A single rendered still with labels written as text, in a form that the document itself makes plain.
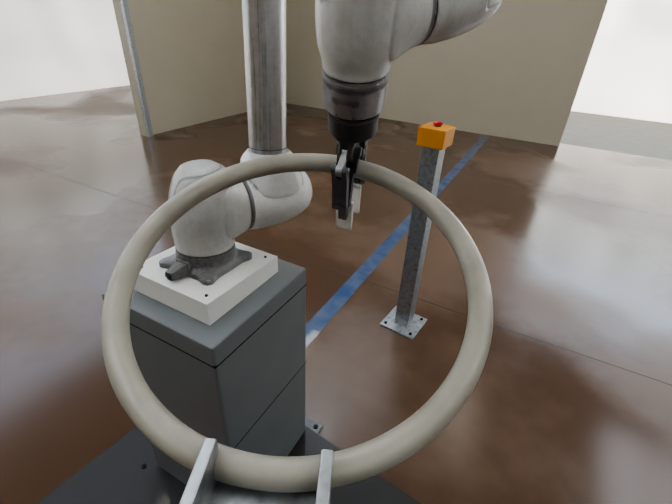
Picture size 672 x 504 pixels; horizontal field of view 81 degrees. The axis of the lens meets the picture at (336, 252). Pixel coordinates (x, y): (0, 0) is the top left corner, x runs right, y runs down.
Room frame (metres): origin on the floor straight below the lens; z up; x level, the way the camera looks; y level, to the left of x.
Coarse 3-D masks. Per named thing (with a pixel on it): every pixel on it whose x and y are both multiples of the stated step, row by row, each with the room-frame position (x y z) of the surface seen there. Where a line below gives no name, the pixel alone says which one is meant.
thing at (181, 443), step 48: (192, 192) 0.55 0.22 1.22; (144, 240) 0.46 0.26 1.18; (480, 288) 0.40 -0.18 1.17; (480, 336) 0.34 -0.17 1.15; (144, 384) 0.28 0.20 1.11; (144, 432) 0.24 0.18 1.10; (192, 432) 0.24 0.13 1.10; (432, 432) 0.24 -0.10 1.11; (240, 480) 0.20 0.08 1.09; (288, 480) 0.20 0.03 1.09; (336, 480) 0.20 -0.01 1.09
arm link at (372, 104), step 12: (324, 84) 0.56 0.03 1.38; (336, 84) 0.54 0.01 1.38; (348, 84) 0.53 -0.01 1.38; (360, 84) 0.53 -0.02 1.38; (372, 84) 0.54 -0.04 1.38; (384, 84) 0.55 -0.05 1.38; (324, 96) 0.57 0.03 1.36; (336, 96) 0.55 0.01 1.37; (348, 96) 0.54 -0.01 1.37; (360, 96) 0.54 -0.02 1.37; (372, 96) 0.54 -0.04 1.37; (384, 96) 0.57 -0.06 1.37; (336, 108) 0.55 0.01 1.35; (348, 108) 0.55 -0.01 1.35; (360, 108) 0.54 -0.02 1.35; (372, 108) 0.55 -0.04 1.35
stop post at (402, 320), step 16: (432, 128) 1.65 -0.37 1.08; (448, 128) 1.66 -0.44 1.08; (416, 144) 1.68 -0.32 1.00; (432, 144) 1.64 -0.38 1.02; (448, 144) 1.66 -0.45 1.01; (432, 160) 1.65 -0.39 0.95; (432, 176) 1.64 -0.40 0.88; (432, 192) 1.65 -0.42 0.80; (416, 208) 1.67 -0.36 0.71; (416, 224) 1.66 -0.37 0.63; (416, 240) 1.66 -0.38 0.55; (416, 256) 1.65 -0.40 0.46; (416, 272) 1.64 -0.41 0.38; (400, 288) 1.68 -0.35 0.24; (416, 288) 1.67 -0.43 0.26; (400, 304) 1.67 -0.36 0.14; (384, 320) 1.69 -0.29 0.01; (400, 320) 1.66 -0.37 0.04; (416, 320) 1.71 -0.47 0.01
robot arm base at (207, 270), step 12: (228, 252) 0.88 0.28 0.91; (240, 252) 0.93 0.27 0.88; (168, 264) 0.86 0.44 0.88; (180, 264) 0.83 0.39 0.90; (192, 264) 0.83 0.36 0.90; (204, 264) 0.83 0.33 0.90; (216, 264) 0.84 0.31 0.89; (228, 264) 0.87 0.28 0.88; (168, 276) 0.80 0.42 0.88; (180, 276) 0.81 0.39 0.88; (192, 276) 0.82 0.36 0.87; (204, 276) 0.81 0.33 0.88; (216, 276) 0.82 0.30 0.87
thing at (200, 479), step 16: (208, 448) 0.21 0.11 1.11; (208, 464) 0.20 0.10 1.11; (320, 464) 0.20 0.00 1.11; (192, 480) 0.18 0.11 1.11; (208, 480) 0.19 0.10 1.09; (320, 480) 0.19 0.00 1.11; (192, 496) 0.17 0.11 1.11; (208, 496) 0.19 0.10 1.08; (224, 496) 0.19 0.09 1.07; (240, 496) 0.19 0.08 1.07; (256, 496) 0.19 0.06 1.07; (272, 496) 0.20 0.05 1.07; (288, 496) 0.20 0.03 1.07; (304, 496) 0.20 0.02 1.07; (320, 496) 0.18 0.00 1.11
